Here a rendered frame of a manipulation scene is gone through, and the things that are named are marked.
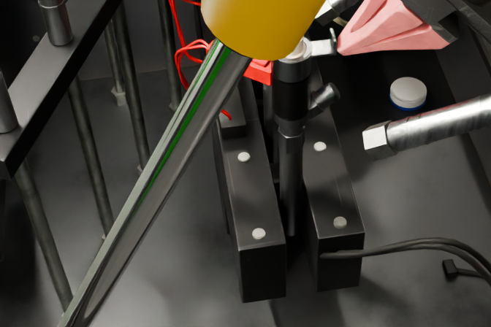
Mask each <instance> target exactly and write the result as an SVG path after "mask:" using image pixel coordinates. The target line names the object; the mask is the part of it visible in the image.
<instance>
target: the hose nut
mask: <svg viewBox="0 0 491 327"><path fill-rule="evenodd" d="M391 122H392V121H391V120H389V121H386V122H383V123H379V124H376V125H373V126H369V127H368V128H367V129H366V130H364V131H363V132H362V134H363V140H364V146H365V151H366V152H367V153H368V154H369V156H370V157H371V158H372V159H373V160H374V161H377V160H379V159H382V158H388V157H390V156H394V155H397V154H398V153H399V151H396V150H395V149H394V148H392V146H391V145H390V143H389V141H388V138H387V128H388V126H389V124H390V123H391Z"/></svg>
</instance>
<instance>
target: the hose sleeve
mask: <svg viewBox="0 0 491 327"><path fill-rule="evenodd" d="M490 127H491V93H488V94H485V95H484V94H483V95H480V96H477V97H476V98H473V99H469V100H466V101H461V102H458V103H456V104H451V105H449V106H446V107H442V108H438V109H434V110H431V111H429V112H421V113H419V114H417V115H415V116H408V117H406V118H404V119H402V120H397V121H395V122H391V123H390V124H389V126H388V128H387V138H388V141H389V143H390V145H391V146H392V148H394V149H395V150H396V151H402V150H407V149H409V148H412V147H413V148H415V147H420V146H421V145H428V144H431V143H433V142H436V141H439V140H442V139H447V138H449V137H453V136H457V135H461V134H465V133H468V132H471V131H476V130H479V129H482V128H490Z"/></svg>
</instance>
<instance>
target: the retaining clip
mask: <svg viewBox="0 0 491 327"><path fill-rule="evenodd" d="M310 43H311V45H312V48H313V49H312V54H311V58H318V57H325V56H331V55H336V53H333V52H332V48H331V45H330V40H329V39H327V40H320V41H313V42H310Z"/></svg>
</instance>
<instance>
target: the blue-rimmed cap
mask: <svg viewBox="0 0 491 327"><path fill-rule="evenodd" d="M426 98H427V89H426V87H425V85H424V83H423V82H421V81H420V80H418V79H415V78H413V77H402V78H400V79H397V80H395V81H394V82H393V83H392V85H391V88H390V92H389V100H390V102H391V103H392V105H393V106H395V107H397V108H398V109H401V110H404V111H414V110H417V109H419V108H421V107H422V106H423V105H424V104H425V102H426Z"/></svg>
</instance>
